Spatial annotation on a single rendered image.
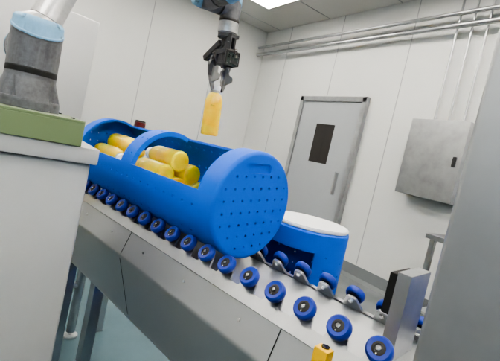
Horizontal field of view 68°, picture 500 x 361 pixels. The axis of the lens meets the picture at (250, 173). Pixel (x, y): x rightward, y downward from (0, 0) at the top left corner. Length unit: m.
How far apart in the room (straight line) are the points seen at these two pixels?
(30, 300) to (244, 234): 0.54
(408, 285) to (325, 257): 0.56
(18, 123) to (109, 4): 5.14
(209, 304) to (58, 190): 0.45
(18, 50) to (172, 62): 5.21
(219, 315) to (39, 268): 0.46
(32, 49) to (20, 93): 0.11
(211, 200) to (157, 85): 5.29
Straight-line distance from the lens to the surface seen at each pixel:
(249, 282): 0.81
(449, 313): 0.36
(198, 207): 0.89
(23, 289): 1.07
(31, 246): 1.03
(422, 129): 4.24
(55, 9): 1.24
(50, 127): 0.95
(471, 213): 0.35
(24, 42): 1.07
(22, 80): 1.06
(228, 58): 1.42
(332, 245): 1.22
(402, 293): 0.71
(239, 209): 0.92
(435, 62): 4.69
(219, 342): 0.87
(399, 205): 4.49
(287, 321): 0.76
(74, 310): 2.37
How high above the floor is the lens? 1.23
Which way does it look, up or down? 3 degrees down
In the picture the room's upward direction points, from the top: 13 degrees clockwise
